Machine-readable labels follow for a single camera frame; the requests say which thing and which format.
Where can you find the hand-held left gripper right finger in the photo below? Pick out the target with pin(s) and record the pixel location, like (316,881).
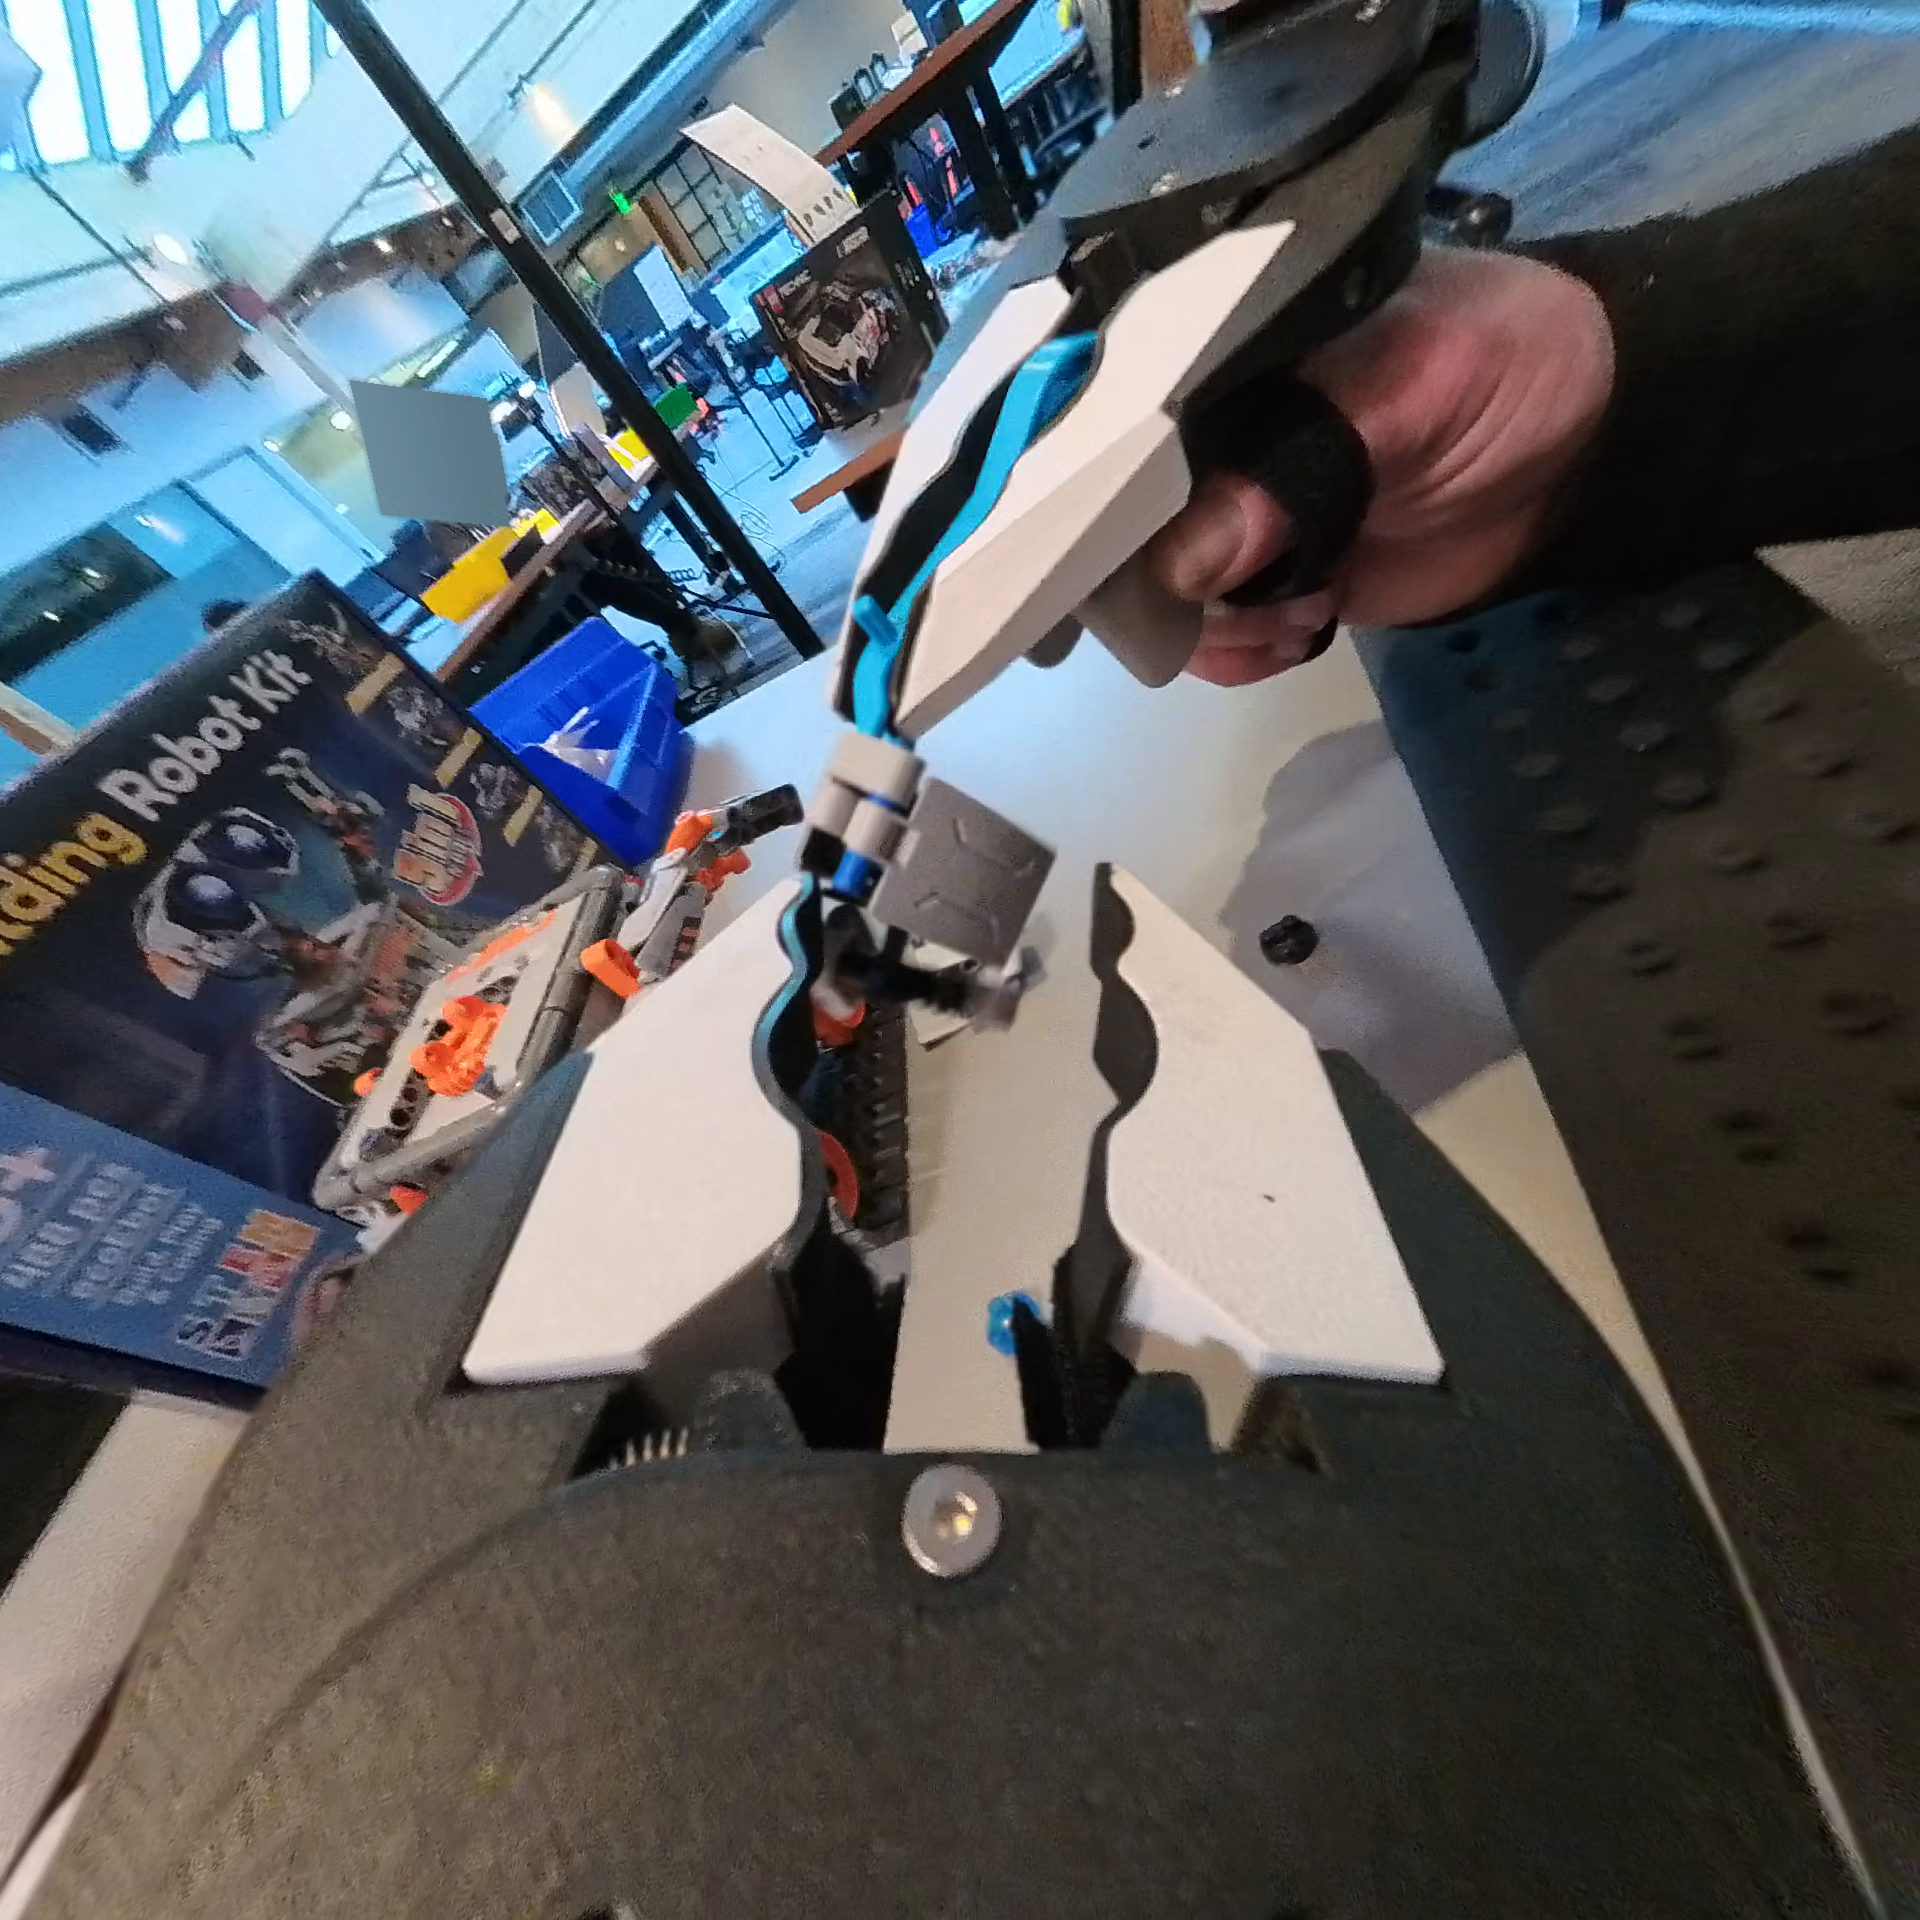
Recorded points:
(1262,1201)

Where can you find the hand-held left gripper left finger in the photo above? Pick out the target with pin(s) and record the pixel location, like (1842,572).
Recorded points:
(646,1214)

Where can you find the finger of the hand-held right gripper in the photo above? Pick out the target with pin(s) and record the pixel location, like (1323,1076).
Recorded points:
(1076,492)
(958,453)

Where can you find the light grey toy block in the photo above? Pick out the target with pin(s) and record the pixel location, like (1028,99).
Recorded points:
(943,855)

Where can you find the person's right forearm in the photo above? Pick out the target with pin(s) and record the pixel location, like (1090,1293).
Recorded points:
(1767,335)

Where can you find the person's right hand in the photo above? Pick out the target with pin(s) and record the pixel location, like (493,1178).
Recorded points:
(1471,421)

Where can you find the black toy box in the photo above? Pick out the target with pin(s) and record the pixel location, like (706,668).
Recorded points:
(847,317)

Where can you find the grey orange tracked toy robot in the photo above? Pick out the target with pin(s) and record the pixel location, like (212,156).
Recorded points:
(493,1023)

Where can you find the small black toy gear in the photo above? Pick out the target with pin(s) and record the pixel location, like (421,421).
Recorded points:
(1292,937)

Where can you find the blue round toy gear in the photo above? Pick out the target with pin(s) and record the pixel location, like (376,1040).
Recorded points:
(1009,1315)

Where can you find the wooden office table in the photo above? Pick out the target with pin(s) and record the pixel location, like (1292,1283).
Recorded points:
(933,59)

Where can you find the black metal pole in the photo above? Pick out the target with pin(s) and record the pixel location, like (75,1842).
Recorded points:
(575,335)

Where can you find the blue plastic bin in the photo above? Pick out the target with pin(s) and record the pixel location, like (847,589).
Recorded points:
(585,737)

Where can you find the yellow plastic bin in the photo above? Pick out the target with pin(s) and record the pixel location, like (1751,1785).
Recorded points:
(480,565)

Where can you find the black perforated mat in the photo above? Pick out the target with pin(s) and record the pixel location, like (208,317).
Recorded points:
(1713,987)

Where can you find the blue robot kit box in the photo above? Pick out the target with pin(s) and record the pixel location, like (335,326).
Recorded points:
(212,934)

